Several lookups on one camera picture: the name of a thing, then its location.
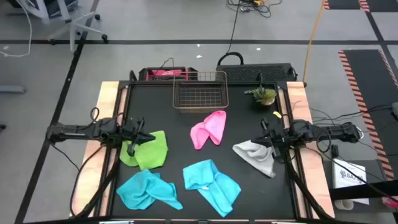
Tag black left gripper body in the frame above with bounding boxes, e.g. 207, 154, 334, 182
123, 116, 147, 157

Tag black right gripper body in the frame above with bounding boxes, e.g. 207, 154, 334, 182
260, 117, 289, 158

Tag green microfiber towel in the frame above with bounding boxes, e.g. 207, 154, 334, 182
119, 129, 169, 171

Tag grey microfiber towel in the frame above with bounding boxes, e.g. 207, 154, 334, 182
232, 139, 277, 179

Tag blue microfiber towel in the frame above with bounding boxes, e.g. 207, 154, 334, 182
182, 159, 242, 218
116, 169, 184, 211

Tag pink microfiber towel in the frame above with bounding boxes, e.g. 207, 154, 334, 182
190, 110, 228, 151

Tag potted succulent plant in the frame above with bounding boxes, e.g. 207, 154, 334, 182
244, 86, 277, 106

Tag wooden table side board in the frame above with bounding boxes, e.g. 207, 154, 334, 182
70, 81, 129, 218
278, 81, 336, 219

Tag red and black toolbox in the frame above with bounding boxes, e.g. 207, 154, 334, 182
138, 67, 198, 82

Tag black perforated computer case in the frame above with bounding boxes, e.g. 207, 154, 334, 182
216, 52, 298, 83

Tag white box on floor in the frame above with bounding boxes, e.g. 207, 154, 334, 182
331, 157, 370, 205

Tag hazard-striped black floor mat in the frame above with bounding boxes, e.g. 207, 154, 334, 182
338, 49, 398, 181
322, 0, 398, 13

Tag white office chair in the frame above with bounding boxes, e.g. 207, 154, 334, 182
4, 0, 109, 53

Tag grey metal bar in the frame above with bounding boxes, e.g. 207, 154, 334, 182
0, 85, 27, 94

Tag small pink object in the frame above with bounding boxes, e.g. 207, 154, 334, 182
381, 196, 398, 208

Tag black table frame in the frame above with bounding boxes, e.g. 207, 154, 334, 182
99, 79, 307, 224

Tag thick black cable bundle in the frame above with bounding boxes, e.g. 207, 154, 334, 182
284, 149, 326, 220
70, 146, 121, 218

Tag copper wire basket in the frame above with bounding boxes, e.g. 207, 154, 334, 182
172, 70, 229, 113

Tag yellow cable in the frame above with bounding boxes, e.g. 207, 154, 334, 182
302, 0, 326, 83

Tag thin black floor cable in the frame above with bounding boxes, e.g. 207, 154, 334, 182
226, 0, 242, 55

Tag tangled black cables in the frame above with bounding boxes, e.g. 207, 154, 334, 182
226, 0, 283, 19

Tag white floor cable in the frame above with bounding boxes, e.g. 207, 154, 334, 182
0, 0, 33, 58

